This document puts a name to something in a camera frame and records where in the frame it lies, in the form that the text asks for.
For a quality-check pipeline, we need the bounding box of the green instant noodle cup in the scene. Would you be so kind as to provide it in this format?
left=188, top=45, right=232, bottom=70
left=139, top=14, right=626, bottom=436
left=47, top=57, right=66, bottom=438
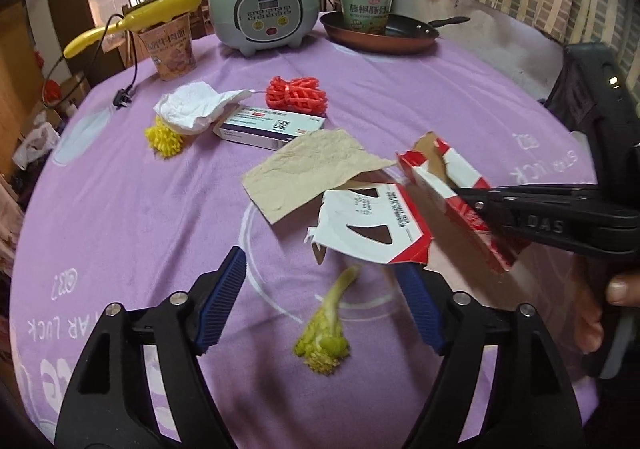
left=336, top=0, right=398, bottom=36

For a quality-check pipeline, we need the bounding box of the purple printed tablecloth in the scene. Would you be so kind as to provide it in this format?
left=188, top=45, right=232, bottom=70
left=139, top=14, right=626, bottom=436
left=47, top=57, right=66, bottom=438
left=10, top=11, right=601, bottom=449

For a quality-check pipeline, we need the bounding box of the black chair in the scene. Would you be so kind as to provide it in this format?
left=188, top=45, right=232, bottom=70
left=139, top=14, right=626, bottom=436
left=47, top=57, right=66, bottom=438
left=540, top=49, right=598, bottom=134

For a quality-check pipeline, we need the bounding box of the red and white carton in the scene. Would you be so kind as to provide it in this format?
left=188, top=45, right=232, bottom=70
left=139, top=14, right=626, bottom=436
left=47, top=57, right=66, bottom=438
left=306, top=131, right=531, bottom=276

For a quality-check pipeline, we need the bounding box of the person's right hand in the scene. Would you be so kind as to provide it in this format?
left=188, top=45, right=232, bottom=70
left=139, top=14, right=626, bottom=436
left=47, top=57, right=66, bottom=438
left=572, top=256, right=640, bottom=355

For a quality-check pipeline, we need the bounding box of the copper frying pan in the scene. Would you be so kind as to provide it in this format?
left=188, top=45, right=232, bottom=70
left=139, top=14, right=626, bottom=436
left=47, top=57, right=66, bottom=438
left=320, top=11, right=472, bottom=54

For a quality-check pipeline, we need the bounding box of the brown paper sheet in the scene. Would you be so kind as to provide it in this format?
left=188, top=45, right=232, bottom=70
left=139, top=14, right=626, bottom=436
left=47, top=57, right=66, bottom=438
left=241, top=129, right=397, bottom=225

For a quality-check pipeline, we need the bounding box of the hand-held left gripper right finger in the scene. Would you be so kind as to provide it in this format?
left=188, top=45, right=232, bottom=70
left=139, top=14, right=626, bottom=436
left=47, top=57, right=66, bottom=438
left=397, top=263, right=586, bottom=449

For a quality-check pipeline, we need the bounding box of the open cardboard box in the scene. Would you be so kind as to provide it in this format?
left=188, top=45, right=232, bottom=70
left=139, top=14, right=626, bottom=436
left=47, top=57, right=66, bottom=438
left=60, top=74, right=91, bottom=104

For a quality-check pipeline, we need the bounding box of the white and blue medicine box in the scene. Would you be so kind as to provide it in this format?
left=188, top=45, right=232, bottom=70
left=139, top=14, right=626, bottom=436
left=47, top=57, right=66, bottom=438
left=212, top=105, right=327, bottom=151

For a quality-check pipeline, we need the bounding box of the yellow scrubber ball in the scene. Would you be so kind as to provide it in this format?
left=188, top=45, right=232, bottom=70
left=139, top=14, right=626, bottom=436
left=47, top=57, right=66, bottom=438
left=144, top=116, right=185, bottom=160

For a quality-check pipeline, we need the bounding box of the white plastic bag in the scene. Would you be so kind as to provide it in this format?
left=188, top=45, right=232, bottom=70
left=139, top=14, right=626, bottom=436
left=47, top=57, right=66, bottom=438
left=12, top=124, right=61, bottom=170

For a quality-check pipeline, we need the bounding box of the yellow handheld electric appliance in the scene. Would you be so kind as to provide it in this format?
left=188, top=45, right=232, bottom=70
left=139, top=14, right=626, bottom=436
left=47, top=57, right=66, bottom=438
left=63, top=0, right=202, bottom=58

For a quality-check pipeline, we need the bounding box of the brown instant noodle cup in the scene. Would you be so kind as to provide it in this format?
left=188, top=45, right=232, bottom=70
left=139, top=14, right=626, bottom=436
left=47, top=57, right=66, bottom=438
left=137, top=13, right=197, bottom=82

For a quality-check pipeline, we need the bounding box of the white tissue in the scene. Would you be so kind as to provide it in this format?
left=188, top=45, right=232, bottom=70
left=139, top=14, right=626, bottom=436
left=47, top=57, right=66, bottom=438
left=152, top=81, right=256, bottom=136

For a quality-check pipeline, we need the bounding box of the floral cream curtain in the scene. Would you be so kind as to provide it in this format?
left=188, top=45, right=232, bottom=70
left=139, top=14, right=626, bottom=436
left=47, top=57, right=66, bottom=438
left=0, top=169, right=26, bottom=275

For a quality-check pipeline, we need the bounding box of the pale green rice cooker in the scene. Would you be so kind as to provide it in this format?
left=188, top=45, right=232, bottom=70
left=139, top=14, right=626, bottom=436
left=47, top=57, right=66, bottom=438
left=207, top=0, right=321, bottom=57

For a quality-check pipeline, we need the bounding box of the red foam fruit net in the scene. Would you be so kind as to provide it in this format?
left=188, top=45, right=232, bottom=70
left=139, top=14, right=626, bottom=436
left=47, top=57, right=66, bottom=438
left=265, top=75, right=328, bottom=114

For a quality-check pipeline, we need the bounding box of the light wooden panel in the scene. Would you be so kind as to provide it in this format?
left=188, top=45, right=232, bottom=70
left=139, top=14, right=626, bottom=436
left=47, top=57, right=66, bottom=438
left=0, top=0, right=46, bottom=180

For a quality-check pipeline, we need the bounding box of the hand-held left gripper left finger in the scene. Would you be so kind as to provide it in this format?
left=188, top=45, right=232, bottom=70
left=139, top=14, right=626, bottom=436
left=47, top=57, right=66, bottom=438
left=54, top=245, right=248, bottom=449

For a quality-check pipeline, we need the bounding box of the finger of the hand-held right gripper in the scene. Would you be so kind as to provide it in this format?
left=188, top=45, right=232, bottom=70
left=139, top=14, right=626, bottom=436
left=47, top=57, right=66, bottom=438
left=452, top=186, right=608, bottom=260
left=492, top=184, right=600, bottom=200

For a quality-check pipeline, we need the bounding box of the yellow-green vegetable stem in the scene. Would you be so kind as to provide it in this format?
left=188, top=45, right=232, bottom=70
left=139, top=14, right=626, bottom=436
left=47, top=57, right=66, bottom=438
left=292, top=265, right=362, bottom=372

